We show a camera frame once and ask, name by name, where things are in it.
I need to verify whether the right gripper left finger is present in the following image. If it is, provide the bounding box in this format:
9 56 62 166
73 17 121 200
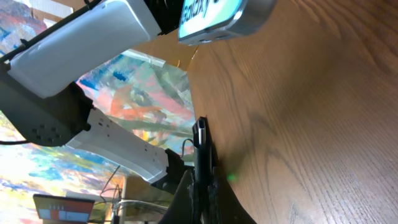
159 170 199 224

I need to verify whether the colourful monitor screen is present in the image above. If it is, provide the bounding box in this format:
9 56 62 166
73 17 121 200
33 194 95 223

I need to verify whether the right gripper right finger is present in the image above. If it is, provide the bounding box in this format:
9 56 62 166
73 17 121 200
208 167 256 224

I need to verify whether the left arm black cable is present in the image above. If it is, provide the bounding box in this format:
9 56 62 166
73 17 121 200
0 0 103 63

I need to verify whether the Samsung Galaxy smartphone teal screen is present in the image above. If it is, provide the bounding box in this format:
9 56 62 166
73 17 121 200
178 0 276 45

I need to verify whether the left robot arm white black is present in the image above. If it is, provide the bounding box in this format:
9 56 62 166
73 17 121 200
1 1 195 194

